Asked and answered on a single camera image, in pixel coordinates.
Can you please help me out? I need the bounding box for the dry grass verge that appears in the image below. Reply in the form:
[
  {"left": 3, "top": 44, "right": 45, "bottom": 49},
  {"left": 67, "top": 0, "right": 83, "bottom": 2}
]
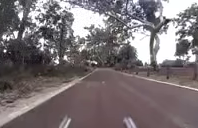
[{"left": 118, "top": 65, "right": 198, "bottom": 92}]

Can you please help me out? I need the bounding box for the robot's own part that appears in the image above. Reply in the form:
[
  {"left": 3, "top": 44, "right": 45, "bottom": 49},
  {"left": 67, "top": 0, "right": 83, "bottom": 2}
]
[
  {"left": 122, "top": 115, "right": 138, "bottom": 128},
  {"left": 58, "top": 115, "right": 73, "bottom": 128}
]

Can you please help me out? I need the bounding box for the post and wire fence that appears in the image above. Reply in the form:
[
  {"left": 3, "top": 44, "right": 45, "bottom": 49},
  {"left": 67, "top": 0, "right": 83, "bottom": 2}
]
[{"left": 133, "top": 64, "right": 198, "bottom": 81}]

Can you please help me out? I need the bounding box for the leaf-strewn dirt verge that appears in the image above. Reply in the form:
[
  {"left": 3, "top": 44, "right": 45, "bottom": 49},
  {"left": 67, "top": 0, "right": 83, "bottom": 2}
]
[{"left": 0, "top": 64, "right": 95, "bottom": 119}]

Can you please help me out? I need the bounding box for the group of trees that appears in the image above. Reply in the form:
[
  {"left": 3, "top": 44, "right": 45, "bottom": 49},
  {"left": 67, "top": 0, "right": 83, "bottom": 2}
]
[{"left": 160, "top": 1, "right": 198, "bottom": 68}]

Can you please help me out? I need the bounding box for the large pale-trunked tree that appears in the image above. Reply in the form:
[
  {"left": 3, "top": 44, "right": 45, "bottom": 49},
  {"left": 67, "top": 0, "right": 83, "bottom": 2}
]
[{"left": 66, "top": 0, "right": 175, "bottom": 70}]

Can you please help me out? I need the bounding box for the pale concrete kerb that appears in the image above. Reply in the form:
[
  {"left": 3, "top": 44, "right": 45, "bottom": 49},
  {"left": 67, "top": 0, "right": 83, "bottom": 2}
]
[
  {"left": 0, "top": 68, "right": 99, "bottom": 128},
  {"left": 112, "top": 68, "right": 198, "bottom": 95}
]

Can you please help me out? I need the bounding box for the reddish asphalt path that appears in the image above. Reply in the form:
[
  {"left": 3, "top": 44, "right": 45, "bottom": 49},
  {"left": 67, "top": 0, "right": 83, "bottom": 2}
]
[{"left": 0, "top": 67, "right": 198, "bottom": 128}]

